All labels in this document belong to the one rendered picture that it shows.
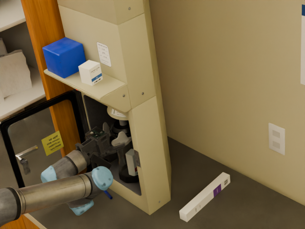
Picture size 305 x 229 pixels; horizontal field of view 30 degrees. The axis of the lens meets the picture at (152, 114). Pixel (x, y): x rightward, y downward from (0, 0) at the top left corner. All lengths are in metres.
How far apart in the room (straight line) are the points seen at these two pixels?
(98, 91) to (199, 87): 0.59
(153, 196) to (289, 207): 0.50
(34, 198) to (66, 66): 0.48
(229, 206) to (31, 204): 0.80
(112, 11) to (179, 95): 0.77
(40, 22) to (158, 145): 0.59
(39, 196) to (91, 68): 0.44
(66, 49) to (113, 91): 0.23
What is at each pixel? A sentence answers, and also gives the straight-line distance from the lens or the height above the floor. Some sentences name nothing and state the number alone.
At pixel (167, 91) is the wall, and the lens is 2.44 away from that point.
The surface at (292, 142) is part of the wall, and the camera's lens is 2.07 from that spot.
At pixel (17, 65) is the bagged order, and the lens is 3.12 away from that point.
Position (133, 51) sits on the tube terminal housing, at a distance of 1.80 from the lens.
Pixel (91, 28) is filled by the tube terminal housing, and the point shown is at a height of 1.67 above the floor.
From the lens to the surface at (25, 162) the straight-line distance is 2.11.
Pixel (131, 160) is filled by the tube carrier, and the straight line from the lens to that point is 2.12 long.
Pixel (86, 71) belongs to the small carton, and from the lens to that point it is 1.83.
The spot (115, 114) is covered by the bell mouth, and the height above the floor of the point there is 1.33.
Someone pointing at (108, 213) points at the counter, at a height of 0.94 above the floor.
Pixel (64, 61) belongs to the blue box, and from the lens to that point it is 1.90.
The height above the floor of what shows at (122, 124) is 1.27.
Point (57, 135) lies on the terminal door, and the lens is 2.14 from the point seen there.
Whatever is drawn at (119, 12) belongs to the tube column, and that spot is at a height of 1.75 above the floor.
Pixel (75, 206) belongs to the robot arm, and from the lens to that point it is 1.94.
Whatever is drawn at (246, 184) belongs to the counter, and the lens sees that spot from 2.25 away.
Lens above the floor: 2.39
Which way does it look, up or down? 32 degrees down
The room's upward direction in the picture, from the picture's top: 8 degrees counter-clockwise
